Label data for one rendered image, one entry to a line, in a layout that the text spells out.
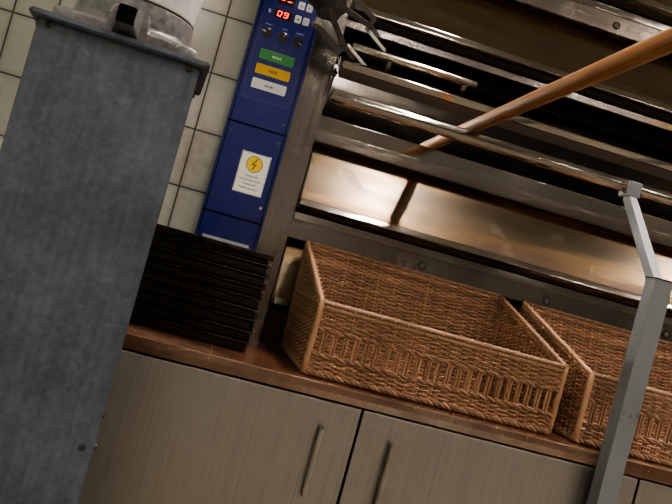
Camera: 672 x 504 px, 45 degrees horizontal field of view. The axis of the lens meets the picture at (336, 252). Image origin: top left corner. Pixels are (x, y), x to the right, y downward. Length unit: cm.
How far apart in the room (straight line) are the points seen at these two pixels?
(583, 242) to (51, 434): 165
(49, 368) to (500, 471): 99
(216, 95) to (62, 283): 118
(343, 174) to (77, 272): 122
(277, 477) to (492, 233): 95
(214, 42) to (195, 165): 32
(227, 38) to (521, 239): 94
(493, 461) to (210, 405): 58
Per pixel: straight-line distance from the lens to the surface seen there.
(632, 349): 175
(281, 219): 212
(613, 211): 238
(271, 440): 162
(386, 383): 168
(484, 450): 171
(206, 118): 213
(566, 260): 231
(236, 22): 219
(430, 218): 218
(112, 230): 104
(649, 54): 117
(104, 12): 110
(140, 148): 104
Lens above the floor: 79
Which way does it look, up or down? 2 degrees up
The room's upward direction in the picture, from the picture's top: 15 degrees clockwise
